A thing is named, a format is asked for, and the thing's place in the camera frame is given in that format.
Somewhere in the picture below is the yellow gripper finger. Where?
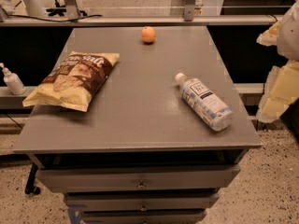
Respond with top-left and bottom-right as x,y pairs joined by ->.
256,21 -> 280,47
256,60 -> 299,123

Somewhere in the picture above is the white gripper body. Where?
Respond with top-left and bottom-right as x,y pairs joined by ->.
277,0 -> 299,61

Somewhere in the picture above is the clear plastic water bottle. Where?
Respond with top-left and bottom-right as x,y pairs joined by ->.
175,73 -> 233,132

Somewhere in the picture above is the white pump dispenser bottle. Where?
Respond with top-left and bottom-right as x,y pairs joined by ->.
0,63 -> 26,95

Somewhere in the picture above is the top grey drawer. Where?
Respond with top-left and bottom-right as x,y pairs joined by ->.
36,165 -> 240,193

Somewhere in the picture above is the grey drawer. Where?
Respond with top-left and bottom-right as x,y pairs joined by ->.
64,191 -> 219,211
36,165 -> 240,193
82,209 -> 206,224

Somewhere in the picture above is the orange fruit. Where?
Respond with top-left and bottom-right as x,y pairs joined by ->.
141,26 -> 156,43

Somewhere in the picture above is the grey drawer cabinet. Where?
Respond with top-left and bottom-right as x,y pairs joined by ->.
12,26 -> 263,224

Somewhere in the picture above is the bottom grey drawer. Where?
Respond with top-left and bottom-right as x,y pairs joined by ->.
82,209 -> 206,224

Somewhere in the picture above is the yellow brown chip bag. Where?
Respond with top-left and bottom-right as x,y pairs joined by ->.
22,51 -> 120,112

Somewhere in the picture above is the middle grey drawer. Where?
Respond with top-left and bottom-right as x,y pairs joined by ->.
64,191 -> 219,211

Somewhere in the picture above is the black caster leg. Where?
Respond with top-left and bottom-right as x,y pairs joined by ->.
25,163 -> 40,195

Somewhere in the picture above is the grey metal frame post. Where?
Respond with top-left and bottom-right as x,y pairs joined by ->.
64,0 -> 80,19
184,0 -> 195,21

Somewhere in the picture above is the black cable on shelf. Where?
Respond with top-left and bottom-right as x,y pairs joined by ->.
8,13 -> 103,23

